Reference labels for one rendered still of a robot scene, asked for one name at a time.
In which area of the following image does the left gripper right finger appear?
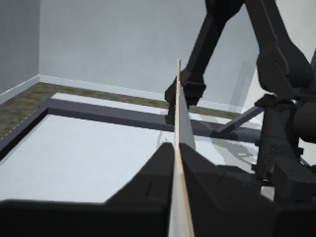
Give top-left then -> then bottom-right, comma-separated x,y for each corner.
179,143 -> 316,237

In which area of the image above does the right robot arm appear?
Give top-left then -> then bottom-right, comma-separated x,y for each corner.
179,0 -> 316,202

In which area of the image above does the white cardboard blank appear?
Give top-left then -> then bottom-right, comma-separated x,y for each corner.
172,58 -> 274,237

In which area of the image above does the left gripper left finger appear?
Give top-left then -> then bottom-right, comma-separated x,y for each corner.
0,142 -> 175,237

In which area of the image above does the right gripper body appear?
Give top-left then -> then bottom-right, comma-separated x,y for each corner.
217,135 -> 304,193

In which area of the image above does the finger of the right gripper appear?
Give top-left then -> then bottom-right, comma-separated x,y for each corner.
274,188 -> 305,203

